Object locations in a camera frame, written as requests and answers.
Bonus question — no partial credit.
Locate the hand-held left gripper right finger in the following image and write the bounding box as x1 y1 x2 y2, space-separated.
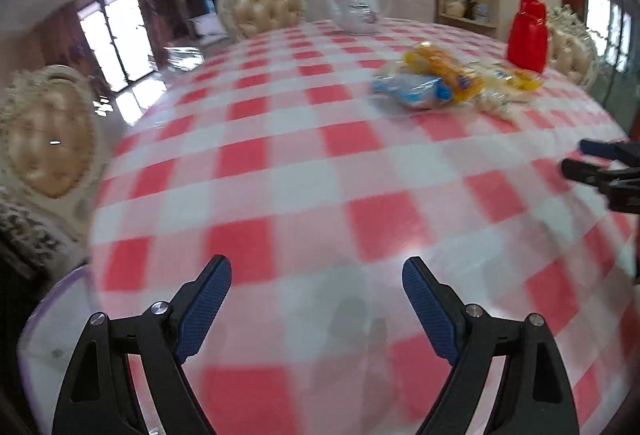
401 257 581 435

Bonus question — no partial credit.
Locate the translucent purple-rimmed container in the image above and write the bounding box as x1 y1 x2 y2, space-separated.
17 265 103 435

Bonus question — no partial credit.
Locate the blue clear bread packet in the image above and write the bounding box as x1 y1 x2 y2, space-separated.
371 72 453 110

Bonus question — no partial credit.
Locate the yellow cake packet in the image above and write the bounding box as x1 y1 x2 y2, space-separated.
482 62 545 92

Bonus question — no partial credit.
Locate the red checked tablecloth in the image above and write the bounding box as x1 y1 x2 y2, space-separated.
90 17 640 435

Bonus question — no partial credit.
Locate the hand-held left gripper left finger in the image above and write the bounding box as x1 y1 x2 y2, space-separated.
51 255 232 435

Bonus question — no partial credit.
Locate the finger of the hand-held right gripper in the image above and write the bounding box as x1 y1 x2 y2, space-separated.
561 158 640 190
579 139 640 164

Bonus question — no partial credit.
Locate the small pale bun packet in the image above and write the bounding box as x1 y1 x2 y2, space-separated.
472 85 531 120

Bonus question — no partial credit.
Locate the dark-framed glass door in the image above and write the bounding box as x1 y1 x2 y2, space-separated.
77 0 168 126

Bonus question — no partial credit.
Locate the white floral teapot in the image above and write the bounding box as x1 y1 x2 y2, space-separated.
322 0 392 36

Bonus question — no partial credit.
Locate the cream tufted ornate chair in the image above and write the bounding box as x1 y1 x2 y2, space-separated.
0 64 110 281
547 5 598 88
222 0 308 40

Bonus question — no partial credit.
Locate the large yellow bread package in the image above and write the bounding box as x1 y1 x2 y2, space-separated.
404 42 488 103

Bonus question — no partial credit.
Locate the white television cabinet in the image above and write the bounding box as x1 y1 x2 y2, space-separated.
189 12 226 38

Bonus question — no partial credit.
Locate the side window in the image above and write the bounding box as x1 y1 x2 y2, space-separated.
585 0 631 76

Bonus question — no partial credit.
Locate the red thermos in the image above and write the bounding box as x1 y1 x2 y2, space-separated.
506 0 551 74

